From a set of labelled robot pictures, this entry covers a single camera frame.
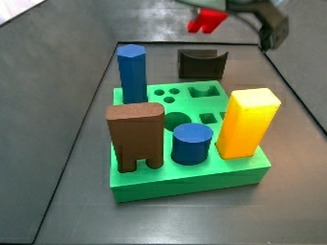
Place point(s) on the brown arch block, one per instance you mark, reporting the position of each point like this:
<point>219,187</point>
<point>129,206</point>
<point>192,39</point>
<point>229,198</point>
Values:
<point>136,131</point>

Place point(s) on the red double-square block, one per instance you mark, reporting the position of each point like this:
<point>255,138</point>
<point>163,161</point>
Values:
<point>207,21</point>

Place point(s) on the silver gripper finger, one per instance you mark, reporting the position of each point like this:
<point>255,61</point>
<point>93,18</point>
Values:
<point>195,11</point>

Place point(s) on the yellow rectangular block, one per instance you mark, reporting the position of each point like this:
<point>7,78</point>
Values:
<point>251,110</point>

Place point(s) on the blue hexagonal prism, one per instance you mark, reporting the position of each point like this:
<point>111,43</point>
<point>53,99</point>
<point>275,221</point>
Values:
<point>131,58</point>

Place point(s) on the black curved stand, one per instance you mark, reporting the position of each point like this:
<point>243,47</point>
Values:
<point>200,63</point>

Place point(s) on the green foam shape board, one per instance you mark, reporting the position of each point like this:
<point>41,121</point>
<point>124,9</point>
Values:
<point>192,166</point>

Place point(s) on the blue short cylinder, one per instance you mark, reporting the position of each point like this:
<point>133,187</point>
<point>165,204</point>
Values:
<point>191,140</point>

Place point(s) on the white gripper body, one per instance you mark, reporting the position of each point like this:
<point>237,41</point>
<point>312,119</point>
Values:
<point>212,4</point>

